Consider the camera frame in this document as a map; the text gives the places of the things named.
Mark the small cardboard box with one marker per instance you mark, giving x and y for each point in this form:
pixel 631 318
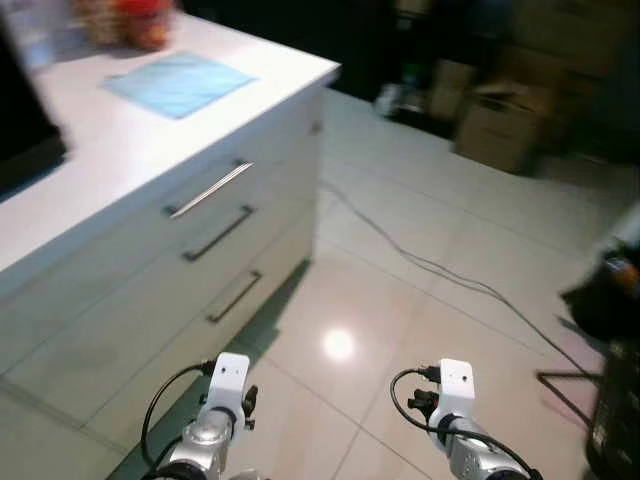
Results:
pixel 453 90

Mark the white kitchen island cabinet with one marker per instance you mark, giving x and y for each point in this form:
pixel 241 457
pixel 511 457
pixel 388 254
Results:
pixel 100 300

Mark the light blue cloth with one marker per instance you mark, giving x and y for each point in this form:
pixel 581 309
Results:
pixel 180 85

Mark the red fruit basket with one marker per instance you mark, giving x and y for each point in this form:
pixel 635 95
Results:
pixel 140 25

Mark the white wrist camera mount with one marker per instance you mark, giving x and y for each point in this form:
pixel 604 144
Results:
pixel 230 378
pixel 457 385

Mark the open cardboard box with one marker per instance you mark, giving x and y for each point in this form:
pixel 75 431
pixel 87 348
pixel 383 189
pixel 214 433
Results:
pixel 500 130

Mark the black countertop appliance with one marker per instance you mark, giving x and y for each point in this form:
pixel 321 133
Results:
pixel 25 130

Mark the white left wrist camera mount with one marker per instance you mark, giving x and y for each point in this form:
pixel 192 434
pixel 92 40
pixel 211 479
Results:
pixel 230 378

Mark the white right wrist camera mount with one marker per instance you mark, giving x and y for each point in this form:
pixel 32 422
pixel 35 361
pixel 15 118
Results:
pixel 457 385

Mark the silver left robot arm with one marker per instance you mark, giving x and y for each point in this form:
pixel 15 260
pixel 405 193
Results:
pixel 205 437

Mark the large cardboard box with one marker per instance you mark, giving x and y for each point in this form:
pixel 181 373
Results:
pixel 565 45

